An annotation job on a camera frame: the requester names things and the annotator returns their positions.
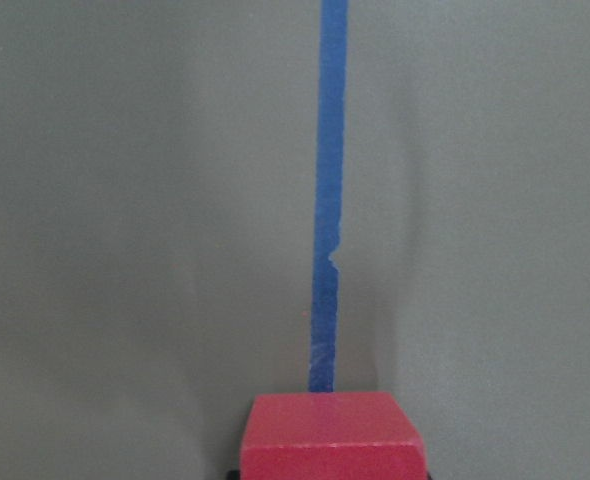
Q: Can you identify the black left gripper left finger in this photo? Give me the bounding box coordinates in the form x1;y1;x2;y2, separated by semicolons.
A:
225;470;241;480

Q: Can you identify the red cube block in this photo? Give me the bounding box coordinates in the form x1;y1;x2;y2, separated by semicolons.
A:
239;392;428;480

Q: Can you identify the blue tape line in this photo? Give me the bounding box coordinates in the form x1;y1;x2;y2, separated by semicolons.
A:
308;1;349;393

